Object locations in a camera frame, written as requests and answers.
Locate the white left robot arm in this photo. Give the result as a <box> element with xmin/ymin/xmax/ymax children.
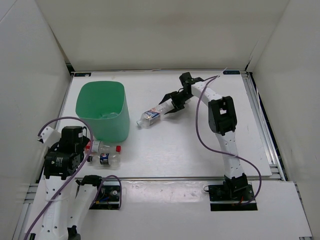
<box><xmin>38</xmin><ymin>126</ymin><xmax>105</xmax><ymax>240</ymax></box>

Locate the clear bottle red label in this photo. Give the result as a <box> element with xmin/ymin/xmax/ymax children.
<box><xmin>84</xmin><ymin>140</ymin><xmax>122</xmax><ymax>154</ymax></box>

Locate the clear bottle blue cap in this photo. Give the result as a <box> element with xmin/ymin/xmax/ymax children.
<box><xmin>99</xmin><ymin>112</ymin><xmax>119</xmax><ymax>119</ymax></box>

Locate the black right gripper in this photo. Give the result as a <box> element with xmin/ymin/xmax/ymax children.
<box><xmin>161</xmin><ymin>90</ymin><xmax>194</xmax><ymax>114</ymax></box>

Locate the clear bottle blue white label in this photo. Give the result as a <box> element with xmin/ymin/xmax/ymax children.
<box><xmin>136</xmin><ymin>101</ymin><xmax>174</xmax><ymax>129</ymax></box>

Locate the aluminium table frame rail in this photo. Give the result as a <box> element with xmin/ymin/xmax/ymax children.
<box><xmin>242</xmin><ymin>72</ymin><xmax>288</xmax><ymax>181</ymax></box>

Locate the clear Pepsi bottle black cap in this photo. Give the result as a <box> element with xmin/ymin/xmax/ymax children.
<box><xmin>87</xmin><ymin>153</ymin><xmax>120</xmax><ymax>170</ymax></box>

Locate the green plastic bin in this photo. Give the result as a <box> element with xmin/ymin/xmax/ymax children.
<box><xmin>75</xmin><ymin>81</ymin><xmax>130</xmax><ymax>143</ymax></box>

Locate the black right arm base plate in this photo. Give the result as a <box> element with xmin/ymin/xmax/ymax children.
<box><xmin>203</xmin><ymin>184</ymin><xmax>258</xmax><ymax>212</ymax></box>

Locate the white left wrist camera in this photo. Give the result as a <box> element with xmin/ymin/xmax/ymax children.
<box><xmin>37</xmin><ymin>126</ymin><xmax>61</xmax><ymax>147</ymax></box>

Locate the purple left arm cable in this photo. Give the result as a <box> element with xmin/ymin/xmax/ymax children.
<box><xmin>23</xmin><ymin>116</ymin><xmax>123</xmax><ymax>240</ymax></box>

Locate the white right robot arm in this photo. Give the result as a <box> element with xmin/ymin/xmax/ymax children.
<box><xmin>160</xmin><ymin>72</ymin><xmax>248</xmax><ymax>200</ymax></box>

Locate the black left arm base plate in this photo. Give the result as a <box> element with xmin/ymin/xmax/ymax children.
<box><xmin>90</xmin><ymin>181</ymin><xmax>122</xmax><ymax>211</ymax></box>

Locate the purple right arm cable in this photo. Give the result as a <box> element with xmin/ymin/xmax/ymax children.
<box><xmin>195</xmin><ymin>74</ymin><xmax>262</xmax><ymax>206</ymax></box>

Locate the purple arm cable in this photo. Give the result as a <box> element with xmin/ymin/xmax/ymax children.
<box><xmin>23</xmin><ymin>116</ymin><xmax>123</xmax><ymax>240</ymax></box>
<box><xmin>195</xmin><ymin>74</ymin><xmax>262</xmax><ymax>206</ymax></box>

